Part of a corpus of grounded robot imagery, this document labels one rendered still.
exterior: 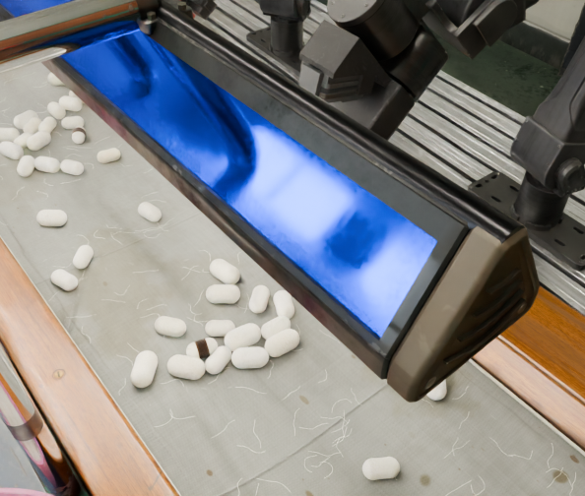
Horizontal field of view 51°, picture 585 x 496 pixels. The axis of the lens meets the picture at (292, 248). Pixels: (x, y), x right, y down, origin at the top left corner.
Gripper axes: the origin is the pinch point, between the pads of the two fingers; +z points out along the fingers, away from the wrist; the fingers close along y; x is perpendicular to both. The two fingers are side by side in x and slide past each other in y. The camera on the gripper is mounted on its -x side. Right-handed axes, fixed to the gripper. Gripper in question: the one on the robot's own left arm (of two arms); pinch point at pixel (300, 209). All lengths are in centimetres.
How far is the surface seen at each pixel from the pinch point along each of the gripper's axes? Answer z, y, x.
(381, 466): 12.9, 20.8, 2.2
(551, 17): -111, -85, 182
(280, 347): 12.1, 5.9, 2.8
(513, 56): -94, -92, 191
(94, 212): 16.6, -26.1, 1.3
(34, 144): 15.9, -42.5, -0.1
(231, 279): 10.9, -4.7, 4.1
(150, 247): 14.8, -16.1, 2.7
